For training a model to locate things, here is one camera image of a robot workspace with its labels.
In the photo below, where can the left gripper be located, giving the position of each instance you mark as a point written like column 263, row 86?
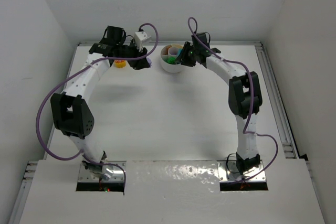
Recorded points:
column 139, row 61

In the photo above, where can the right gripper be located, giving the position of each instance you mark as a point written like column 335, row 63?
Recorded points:
column 186, row 57

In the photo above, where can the yellow butterfly lego piece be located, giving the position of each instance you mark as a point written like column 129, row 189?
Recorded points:
column 120, row 63

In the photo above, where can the small green lego brick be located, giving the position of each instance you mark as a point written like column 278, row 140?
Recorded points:
column 171, row 60

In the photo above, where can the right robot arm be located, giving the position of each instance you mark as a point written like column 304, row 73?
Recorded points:
column 244, row 95

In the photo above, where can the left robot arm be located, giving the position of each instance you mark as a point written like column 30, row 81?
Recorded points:
column 71, row 113

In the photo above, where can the white divided round container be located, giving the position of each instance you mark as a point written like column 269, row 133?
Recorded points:
column 170, row 51

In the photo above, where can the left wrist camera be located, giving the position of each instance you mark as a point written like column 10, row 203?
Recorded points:
column 140, row 38

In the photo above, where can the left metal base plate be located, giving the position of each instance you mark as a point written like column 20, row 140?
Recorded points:
column 89, row 173

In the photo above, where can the metal base plate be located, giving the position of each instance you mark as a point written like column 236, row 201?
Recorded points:
column 89, row 173
column 228, row 173

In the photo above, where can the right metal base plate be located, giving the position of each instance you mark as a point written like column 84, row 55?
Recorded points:
column 228, row 173

